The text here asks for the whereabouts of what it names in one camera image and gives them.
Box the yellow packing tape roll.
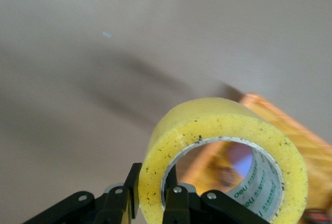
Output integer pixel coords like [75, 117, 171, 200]
[139, 96, 309, 224]

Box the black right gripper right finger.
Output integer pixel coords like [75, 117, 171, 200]
[162, 164, 270, 224]

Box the orange yellow woven tray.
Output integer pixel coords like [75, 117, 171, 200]
[181, 93, 332, 224]

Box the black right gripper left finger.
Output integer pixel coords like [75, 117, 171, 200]
[25, 163, 143, 224]

